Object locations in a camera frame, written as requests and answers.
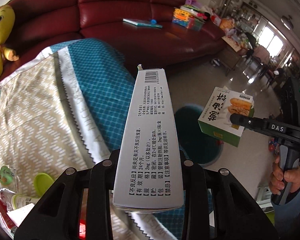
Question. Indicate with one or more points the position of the green plastic lid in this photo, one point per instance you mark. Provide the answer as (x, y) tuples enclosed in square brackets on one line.
[(42, 182)]

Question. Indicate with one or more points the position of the white paper towel sheet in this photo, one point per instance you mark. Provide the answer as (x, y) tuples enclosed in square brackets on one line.
[(20, 212)]

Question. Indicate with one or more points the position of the red plastic bag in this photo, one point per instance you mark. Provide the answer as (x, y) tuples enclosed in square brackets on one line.
[(82, 229)]

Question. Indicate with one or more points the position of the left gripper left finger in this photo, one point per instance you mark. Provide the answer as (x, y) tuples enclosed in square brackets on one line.
[(56, 215)]

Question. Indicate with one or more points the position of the orange snack wrapper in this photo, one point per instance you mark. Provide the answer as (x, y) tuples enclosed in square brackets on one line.
[(5, 222)]

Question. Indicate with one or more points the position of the dark red leather sofa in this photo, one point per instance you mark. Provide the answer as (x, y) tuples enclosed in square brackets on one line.
[(143, 31)]

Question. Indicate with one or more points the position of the yellow chick plush toy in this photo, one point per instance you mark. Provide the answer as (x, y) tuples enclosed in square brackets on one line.
[(7, 19)]

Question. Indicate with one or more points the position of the patterned quilted table cloth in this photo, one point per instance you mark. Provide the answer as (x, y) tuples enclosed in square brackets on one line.
[(68, 108)]

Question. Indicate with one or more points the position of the teal round trash bin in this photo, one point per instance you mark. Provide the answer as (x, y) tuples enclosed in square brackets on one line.
[(197, 146)]

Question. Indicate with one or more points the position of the green label plastic packet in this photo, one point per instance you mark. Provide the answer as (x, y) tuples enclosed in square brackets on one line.
[(8, 178)]

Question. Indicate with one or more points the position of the long white medicine box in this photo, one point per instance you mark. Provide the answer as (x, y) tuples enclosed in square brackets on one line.
[(148, 174)]

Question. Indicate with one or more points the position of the teal book on sofa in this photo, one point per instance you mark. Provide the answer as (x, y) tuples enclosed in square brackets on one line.
[(142, 23)]

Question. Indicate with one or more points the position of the green white food box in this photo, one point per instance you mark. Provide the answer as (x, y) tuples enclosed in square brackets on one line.
[(215, 118)]

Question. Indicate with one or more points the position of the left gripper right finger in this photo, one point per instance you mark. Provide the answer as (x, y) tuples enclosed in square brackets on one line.
[(217, 206)]

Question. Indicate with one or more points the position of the person's right hand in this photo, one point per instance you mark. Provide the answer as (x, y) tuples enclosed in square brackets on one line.
[(277, 178)]

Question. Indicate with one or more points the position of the colourful toy box stack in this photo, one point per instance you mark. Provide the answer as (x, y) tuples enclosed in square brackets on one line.
[(192, 15)]

